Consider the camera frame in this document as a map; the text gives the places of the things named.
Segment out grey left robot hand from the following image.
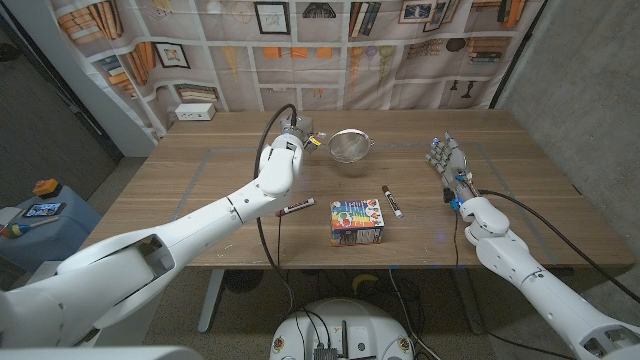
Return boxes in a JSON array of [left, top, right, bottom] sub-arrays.
[[279, 113, 325, 155]]

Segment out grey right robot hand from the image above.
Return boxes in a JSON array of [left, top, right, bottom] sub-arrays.
[[425, 131, 481, 206]]

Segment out metal mesh sieve black handle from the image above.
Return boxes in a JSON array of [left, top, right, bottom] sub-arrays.
[[312, 128, 376, 165]]

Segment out colourful printed package box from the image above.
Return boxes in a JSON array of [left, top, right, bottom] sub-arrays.
[[329, 198, 386, 248]]

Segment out printed bookshelf backdrop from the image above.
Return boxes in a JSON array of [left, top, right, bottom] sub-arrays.
[[49, 0, 549, 144]]

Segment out marker with brown cap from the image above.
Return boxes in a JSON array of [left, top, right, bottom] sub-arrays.
[[381, 185, 404, 219]]

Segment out marker with maroon cap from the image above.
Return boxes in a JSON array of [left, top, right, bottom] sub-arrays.
[[276, 197, 316, 218]]

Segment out white power outlet box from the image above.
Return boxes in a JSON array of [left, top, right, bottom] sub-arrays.
[[174, 102, 217, 122]]

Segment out black backdrop stand pole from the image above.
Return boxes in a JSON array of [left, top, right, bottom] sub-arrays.
[[488, 0, 550, 110]]

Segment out grey table leg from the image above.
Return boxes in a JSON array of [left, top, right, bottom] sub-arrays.
[[452, 268, 485, 335]]

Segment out yellow banana-shaped object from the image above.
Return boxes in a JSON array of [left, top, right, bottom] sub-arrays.
[[351, 273, 380, 295]]

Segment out black round fan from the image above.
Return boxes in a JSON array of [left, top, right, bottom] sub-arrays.
[[223, 269, 265, 294]]

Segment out white robot torso base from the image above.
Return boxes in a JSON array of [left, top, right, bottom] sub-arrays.
[[269, 298, 415, 360]]

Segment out white table leg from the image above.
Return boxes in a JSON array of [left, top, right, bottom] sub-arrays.
[[197, 268, 226, 334]]

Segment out blue-grey storage box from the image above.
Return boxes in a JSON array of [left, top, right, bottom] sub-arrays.
[[0, 185, 104, 274]]

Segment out orange and black block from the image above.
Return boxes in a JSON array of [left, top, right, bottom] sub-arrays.
[[32, 178, 64, 200]]

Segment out smartphone with lit screen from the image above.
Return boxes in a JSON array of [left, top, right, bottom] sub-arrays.
[[22, 201, 67, 219]]

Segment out white robot chest edge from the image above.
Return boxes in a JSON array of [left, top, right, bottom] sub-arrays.
[[0, 345, 204, 360]]

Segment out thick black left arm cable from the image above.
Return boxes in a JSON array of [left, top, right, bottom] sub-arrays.
[[253, 103, 307, 360]]

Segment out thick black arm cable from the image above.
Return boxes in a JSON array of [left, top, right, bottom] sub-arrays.
[[253, 103, 307, 360], [479, 188, 640, 304]]

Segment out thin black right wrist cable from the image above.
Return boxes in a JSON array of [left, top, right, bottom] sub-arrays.
[[452, 208, 579, 360]]

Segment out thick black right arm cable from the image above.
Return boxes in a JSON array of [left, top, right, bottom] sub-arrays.
[[479, 188, 640, 304]]

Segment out black floor cable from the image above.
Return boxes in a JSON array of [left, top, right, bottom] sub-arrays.
[[388, 268, 442, 360]]

